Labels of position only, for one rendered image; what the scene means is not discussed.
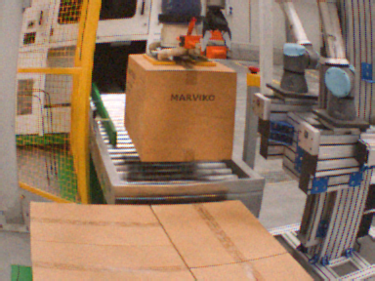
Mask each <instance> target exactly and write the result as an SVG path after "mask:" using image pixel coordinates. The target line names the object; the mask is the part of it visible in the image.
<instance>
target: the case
mask: <svg viewBox="0 0 375 281"><path fill-rule="evenodd" d="M208 60H211V61H212V62H214V63H215V64H216V66H195V65H193V64H192V63H191V62H189V61H186V60H183V61H175V65H153V64H151V63H150V62H148V61H147V60H145V59H144V58H143V55H129V63H128V65H127V79H126V98H125V101H124V127H125V131H126V133H127V134H128V135H129V137H130V139H131V141H132V145H133V146H134V148H135V149H136V151H137V152H138V154H139V156H140V158H141V160H142V162H143V163H144V162H180V161H217V160H231V158H232V150H233V133H234V122H235V112H236V91H237V82H236V81H237V72H236V71H234V70H232V69H231V68H229V67H226V66H223V65H221V64H220V63H218V62H216V61H214V60H212V59H208Z"/></svg>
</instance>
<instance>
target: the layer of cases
mask: <svg viewBox="0 0 375 281"><path fill-rule="evenodd" d="M30 239H31V241H30V243H31V245H30V246H31V256H32V258H31V259H32V272H33V273H32V275H33V281H314V280H313V279H312V278H311V276H310V275H308V274H307V272H306V271H305V270H304V269H303V268H302V267H301V266H300V265H299V264H298V263H297V261H296V260H294V259H293V258H292V256H290V254H289V253H287V251H286V250H285V249H284V248H283V246H281V244H279V243H278V241H276V239H275V238H274V237H273V236H272V235H271V234H270V233H269V232H268V230H267V229H266V228H265V227H264V226H263V225H261V223H260V222H259V220H257V219H256V218H255V217H254V216H253V215H252V214H251V212H250V211H249V210H248V209H247V208H246V207H245V206H244V205H243V204H242V203H241V201H240V200H236V201H223V202H208V203H191V204H176V205H159V206H155V205H150V206H149V205H144V206H137V205H129V206H123V205H115V206H112V205H92V204H89V205H84V204H68V203H64V204H62V203H48V202H43V203H42V202H34V201H33V202H30Z"/></svg>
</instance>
